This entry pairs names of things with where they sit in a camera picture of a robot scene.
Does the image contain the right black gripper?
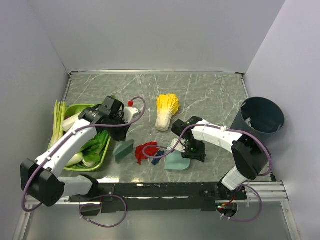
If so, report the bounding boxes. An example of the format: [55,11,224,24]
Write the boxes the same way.
[182,139,206,162]

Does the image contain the teal hand brush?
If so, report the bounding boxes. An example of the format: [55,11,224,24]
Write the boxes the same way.
[113,139,135,163]

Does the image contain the teal dustpan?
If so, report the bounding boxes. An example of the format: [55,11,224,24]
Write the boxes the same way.
[164,151,191,171]

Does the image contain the red paper scrap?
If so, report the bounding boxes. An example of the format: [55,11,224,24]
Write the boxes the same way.
[135,141,159,165]

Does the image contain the dark blue paper scrap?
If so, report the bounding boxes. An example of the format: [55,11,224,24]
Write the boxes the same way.
[150,149,166,166]

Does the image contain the white paper scrap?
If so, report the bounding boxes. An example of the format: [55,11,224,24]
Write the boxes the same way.
[245,117,254,129]

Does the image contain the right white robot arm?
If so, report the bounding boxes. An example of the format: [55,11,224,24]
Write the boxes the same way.
[171,116,271,199]

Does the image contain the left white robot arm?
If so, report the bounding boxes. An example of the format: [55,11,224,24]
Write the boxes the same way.
[20,96,146,207]

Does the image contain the bok choy greens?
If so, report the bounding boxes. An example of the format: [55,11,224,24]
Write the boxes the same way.
[80,130,110,168]

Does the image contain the large lettuce leaf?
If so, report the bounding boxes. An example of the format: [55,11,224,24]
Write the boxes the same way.
[61,104,94,132]

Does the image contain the green vegetable tray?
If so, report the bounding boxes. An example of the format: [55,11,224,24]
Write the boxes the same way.
[62,103,112,172]

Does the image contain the yellow napa cabbage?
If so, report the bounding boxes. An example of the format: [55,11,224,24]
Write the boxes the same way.
[155,93,180,132]

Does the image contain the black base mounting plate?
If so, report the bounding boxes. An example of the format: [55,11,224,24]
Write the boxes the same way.
[69,182,247,213]

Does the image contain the green onion stalks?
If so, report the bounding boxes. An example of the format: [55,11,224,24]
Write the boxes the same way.
[47,100,66,150]

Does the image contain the dark blue bin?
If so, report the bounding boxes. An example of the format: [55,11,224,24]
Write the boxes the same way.
[230,97,285,143]

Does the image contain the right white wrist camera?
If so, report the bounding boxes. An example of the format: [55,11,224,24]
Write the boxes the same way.
[170,138,186,153]

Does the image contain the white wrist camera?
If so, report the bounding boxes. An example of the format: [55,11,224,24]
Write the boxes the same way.
[170,138,186,153]
[123,106,141,123]

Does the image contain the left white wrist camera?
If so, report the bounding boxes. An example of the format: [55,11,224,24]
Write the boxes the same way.
[123,106,141,123]

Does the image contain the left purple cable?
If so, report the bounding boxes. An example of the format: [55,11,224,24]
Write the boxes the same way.
[21,96,147,213]

